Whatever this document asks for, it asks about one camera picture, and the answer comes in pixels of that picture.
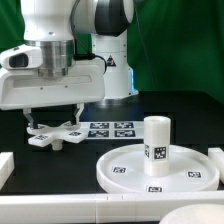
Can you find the white fiducial marker sheet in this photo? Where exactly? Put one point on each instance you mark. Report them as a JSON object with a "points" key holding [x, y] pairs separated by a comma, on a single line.
{"points": [[113, 130]]}

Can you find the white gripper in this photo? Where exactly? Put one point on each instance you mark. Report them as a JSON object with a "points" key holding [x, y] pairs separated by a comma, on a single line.
{"points": [[22, 88]]}

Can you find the white right barrier block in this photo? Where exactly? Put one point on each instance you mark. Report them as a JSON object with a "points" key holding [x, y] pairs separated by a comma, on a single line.
{"points": [[217, 156]]}

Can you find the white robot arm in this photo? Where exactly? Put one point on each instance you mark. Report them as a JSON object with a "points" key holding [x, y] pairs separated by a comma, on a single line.
{"points": [[46, 71]]}

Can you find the white front barrier rail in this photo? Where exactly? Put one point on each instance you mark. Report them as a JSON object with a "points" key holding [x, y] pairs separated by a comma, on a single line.
{"points": [[98, 208]]}

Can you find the white round table top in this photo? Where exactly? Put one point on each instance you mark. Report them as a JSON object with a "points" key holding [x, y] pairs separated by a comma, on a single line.
{"points": [[135, 169]]}

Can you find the white round object foreground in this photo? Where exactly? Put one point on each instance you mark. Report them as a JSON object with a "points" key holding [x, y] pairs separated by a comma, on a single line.
{"points": [[196, 214]]}

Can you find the white left barrier block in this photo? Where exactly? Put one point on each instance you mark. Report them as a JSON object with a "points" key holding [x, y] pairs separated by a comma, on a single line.
{"points": [[6, 167]]}

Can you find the white cross-shaped table base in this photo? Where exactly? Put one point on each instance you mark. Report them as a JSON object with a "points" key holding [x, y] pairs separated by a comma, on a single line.
{"points": [[55, 136]]}

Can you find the white barrier block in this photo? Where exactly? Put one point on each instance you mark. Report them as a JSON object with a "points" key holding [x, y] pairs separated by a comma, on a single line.
{"points": [[6, 167], [217, 156]]}

